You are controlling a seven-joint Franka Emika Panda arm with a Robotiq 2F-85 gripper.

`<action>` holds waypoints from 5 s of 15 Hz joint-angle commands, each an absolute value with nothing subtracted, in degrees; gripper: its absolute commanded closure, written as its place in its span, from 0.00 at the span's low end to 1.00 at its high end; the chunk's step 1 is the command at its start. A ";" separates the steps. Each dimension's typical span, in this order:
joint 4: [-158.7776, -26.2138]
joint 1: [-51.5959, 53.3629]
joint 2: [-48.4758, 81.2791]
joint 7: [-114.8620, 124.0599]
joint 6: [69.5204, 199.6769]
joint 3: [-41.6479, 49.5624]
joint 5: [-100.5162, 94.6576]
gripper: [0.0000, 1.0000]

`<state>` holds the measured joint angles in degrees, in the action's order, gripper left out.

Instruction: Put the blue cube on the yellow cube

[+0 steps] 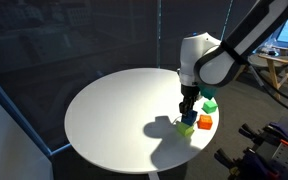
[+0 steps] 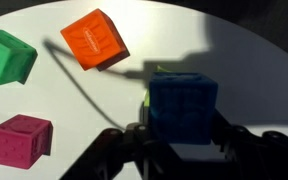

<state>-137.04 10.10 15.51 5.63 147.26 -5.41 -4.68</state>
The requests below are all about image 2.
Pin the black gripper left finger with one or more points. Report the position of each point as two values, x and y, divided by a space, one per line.
124 156

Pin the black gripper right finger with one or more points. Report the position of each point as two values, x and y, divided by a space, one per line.
260 156

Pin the blue cube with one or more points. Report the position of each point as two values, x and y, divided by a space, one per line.
182 106

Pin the yellow cube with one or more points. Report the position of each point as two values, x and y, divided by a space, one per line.
146 98

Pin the pink cube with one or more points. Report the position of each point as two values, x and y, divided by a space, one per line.
20 141

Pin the orange cube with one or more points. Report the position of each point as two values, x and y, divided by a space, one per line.
92 40

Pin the green cube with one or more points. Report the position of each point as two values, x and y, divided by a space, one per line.
4 56

